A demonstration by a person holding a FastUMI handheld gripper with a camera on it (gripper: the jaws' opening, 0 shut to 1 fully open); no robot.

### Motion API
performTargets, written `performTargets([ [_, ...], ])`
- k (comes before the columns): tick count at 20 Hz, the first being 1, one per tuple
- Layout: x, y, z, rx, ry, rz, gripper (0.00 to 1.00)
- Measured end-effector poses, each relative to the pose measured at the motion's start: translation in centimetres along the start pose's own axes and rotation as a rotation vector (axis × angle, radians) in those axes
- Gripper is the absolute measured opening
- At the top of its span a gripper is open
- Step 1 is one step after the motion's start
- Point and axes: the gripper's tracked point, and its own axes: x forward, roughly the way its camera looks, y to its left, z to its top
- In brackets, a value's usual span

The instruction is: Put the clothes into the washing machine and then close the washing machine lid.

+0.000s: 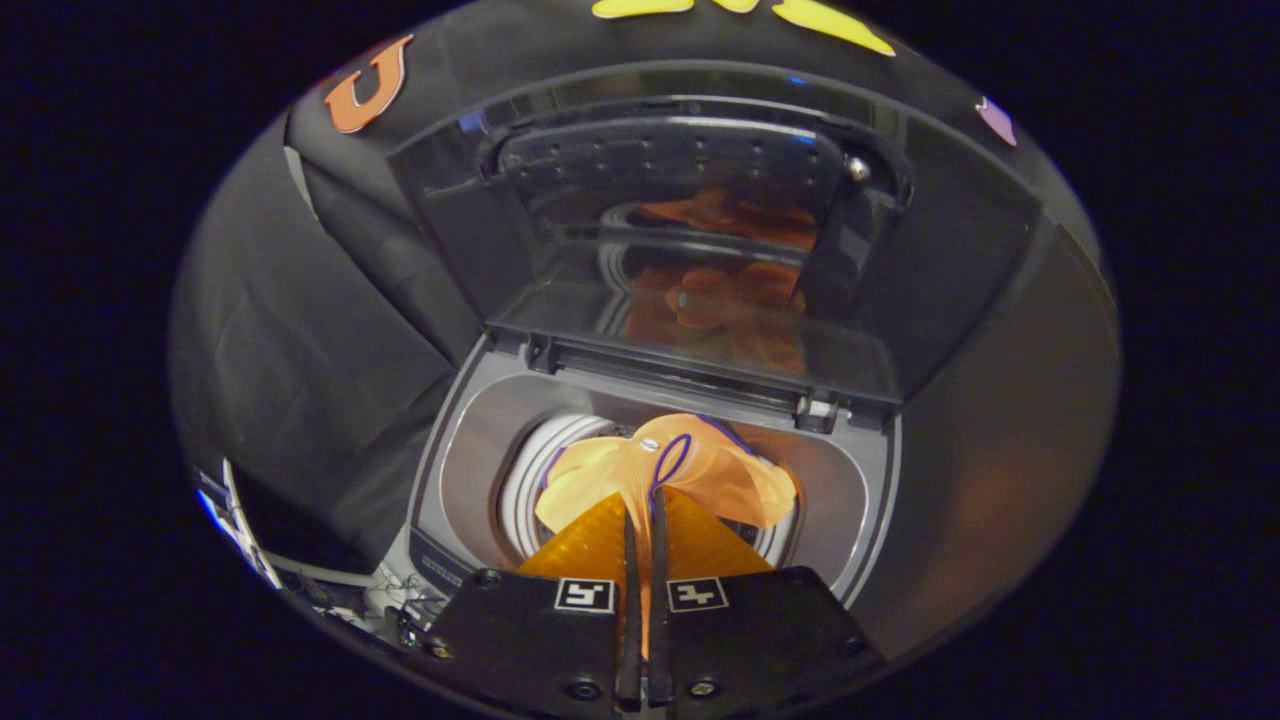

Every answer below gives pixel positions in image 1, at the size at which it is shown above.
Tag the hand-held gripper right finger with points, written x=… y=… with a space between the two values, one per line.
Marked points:
x=760 y=640

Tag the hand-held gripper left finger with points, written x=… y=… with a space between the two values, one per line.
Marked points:
x=530 y=640

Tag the orange polo shirt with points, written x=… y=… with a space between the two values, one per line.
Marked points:
x=700 y=470

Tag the black backdrop cloth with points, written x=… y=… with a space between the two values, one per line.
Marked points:
x=300 y=330

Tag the white and blue frame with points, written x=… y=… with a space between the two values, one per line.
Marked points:
x=240 y=520

